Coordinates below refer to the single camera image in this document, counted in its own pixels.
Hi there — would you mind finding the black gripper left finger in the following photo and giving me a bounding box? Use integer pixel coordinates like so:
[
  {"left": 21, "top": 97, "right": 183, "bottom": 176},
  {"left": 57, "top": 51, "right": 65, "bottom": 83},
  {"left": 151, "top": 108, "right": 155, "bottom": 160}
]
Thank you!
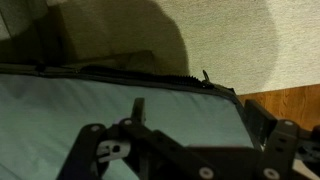
[{"left": 56, "top": 97, "right": 216, "bottom": 180}]

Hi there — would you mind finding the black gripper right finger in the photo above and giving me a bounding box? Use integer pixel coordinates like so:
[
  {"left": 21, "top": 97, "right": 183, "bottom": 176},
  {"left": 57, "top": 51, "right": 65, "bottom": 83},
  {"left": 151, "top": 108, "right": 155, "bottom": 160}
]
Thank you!
[{"left": 244, "top": 98, "right": 320, "bottom": 180}]

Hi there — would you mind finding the black zip pull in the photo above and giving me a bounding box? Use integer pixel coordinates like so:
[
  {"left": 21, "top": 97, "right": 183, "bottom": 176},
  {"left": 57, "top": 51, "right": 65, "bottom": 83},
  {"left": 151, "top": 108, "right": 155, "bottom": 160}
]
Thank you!
[{"left": 201, "top": 69, "right": 215, "bottom": 89}]

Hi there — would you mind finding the grey-blue cushion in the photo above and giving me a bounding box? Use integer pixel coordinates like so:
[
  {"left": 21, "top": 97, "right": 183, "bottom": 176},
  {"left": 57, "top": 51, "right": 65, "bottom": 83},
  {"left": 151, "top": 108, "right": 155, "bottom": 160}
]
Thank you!
[{"left": 0, "top": 62, "right": 265, "bottom": 180}]

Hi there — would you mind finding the cream carpet rug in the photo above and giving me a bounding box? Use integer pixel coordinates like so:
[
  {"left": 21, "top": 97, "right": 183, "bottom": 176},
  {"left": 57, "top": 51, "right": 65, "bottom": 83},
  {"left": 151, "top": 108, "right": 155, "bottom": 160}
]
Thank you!
[{"left": 43, "top": 0, "right": 320, "bottom": 96}]

